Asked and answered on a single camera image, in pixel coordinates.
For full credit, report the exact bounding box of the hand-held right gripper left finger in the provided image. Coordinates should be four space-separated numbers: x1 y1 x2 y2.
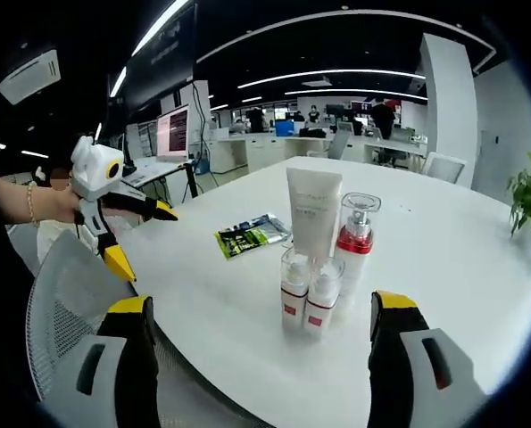
67 293 160 428

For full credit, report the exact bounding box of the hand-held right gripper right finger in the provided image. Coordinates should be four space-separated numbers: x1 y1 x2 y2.
368 289 490 428

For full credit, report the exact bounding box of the black green skincare sachet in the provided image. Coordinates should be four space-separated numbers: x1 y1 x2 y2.
212 212 294 262

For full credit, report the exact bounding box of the tall red-banded skincare bottle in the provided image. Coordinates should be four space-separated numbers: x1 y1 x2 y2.
333 191 383 299

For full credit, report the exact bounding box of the white skincare tube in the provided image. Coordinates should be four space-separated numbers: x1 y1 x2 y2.
285 166 344 265

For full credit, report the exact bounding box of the person's left hand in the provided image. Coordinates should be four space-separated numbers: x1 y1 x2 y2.
38 185 81 225

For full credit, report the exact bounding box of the white monitor desk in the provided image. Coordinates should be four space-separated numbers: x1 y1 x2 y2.
120 157 200 207

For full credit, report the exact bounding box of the pink-screen monitor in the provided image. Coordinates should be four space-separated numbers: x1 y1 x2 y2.
154 103 192 163

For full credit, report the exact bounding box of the ceiling air conditioner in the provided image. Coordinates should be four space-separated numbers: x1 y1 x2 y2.
0 48 62 106

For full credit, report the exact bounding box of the white office desk row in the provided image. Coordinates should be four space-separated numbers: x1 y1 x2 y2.
211 133 427 176

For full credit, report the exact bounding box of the large black screen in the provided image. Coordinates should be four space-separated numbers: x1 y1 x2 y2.
123 3 200 115

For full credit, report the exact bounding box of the long ceiling light strip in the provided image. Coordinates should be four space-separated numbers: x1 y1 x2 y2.
132 0 191 58

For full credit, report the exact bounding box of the white-framed chair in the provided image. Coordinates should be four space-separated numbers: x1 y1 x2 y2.
420 151 469 186

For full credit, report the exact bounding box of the white column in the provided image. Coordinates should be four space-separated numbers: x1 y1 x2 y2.
418 32 478 189

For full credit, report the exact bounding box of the beaded bracelet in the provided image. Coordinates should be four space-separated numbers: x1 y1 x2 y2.
25 179 41 229

